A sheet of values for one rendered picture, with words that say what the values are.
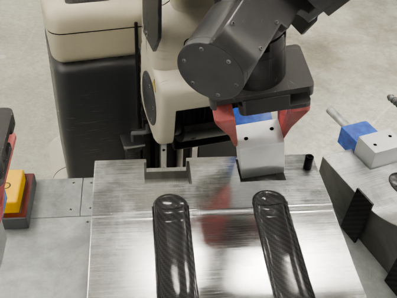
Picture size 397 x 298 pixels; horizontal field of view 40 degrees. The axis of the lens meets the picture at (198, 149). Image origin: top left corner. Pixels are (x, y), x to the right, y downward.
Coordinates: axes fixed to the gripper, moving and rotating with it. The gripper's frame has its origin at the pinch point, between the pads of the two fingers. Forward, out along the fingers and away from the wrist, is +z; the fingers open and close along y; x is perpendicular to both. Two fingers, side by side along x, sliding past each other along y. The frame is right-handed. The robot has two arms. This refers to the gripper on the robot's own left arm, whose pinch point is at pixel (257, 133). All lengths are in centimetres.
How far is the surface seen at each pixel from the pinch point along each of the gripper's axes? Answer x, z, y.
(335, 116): 11.9, 12.2, 13.2
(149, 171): 0.5, 4.3, -12.9
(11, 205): -0.1, 5.8, -30.0
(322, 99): 125, 124, 50
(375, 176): -0.5, 10.9, 14.7
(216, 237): -11.0, 2.5, -6.4
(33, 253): -5.4, 8.6, -27.8
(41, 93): 136, 106, -68
